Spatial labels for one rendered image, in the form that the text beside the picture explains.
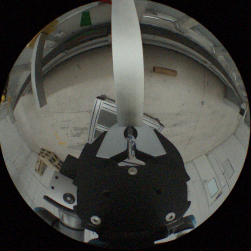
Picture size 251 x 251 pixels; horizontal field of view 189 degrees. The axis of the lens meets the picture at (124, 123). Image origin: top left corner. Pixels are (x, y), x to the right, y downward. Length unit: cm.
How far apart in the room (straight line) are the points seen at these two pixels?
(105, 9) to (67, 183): 48
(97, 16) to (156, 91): 94
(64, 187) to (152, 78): 108
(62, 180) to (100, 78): 97
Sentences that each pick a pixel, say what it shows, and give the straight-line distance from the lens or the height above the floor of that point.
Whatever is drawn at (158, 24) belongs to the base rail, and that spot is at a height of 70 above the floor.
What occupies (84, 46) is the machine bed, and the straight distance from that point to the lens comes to 101.
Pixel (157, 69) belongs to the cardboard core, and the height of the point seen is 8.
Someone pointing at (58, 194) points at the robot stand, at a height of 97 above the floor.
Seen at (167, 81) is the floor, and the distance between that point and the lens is 108.
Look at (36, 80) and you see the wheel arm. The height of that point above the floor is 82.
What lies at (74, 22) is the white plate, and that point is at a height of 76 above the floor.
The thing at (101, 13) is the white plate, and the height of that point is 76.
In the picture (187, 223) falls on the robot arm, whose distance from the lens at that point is 60.
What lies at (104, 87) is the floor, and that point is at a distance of 98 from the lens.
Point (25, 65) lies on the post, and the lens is 63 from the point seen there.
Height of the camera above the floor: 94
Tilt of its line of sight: 59 degrees down
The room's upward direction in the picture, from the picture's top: 178 degrees counter-clockwise
